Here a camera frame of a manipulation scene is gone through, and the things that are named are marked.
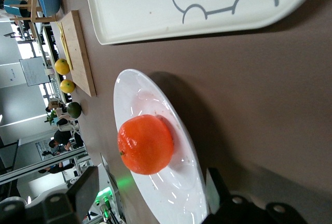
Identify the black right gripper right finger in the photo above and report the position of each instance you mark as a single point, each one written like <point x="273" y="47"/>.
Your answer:
<point x="225" y="200"/>

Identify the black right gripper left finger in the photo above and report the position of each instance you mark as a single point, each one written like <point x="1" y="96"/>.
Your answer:
<point x="83" y="190"/>

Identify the orange mandarin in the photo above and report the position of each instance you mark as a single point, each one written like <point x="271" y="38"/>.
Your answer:
<point x="145" y="143"/>

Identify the white round plate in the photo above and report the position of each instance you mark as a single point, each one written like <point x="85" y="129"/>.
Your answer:
<point x="145" y="99"/>

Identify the seated person black clothes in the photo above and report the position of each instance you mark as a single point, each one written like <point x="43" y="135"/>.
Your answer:
<point x="63" y="137"/>

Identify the dark green avocado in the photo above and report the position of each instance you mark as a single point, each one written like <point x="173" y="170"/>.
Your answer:
<point x="74" y="110"/>

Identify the yellow lemon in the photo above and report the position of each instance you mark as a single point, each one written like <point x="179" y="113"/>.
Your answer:
<point x="62" y="66"/>
<point x="67" y="86"/>

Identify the white notice board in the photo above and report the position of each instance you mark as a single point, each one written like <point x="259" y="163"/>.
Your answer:
<point x="35" y="71"/>

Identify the wooden cutting board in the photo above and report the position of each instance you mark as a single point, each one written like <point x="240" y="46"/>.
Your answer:
<point x="79" y="53"/>

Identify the yellow plastic knife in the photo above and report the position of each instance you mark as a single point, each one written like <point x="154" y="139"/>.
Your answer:
<point x="68" y="53"/>

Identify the yellow plastic fork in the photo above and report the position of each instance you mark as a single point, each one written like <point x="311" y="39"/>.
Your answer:
<point x="61" y="30"/>

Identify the cream bear print tray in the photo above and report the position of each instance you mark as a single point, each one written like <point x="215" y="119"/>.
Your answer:
<point x="155" y="8"/>

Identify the aluminium frame post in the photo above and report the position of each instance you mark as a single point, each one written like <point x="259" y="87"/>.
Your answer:
<point x="39" y="165"/>

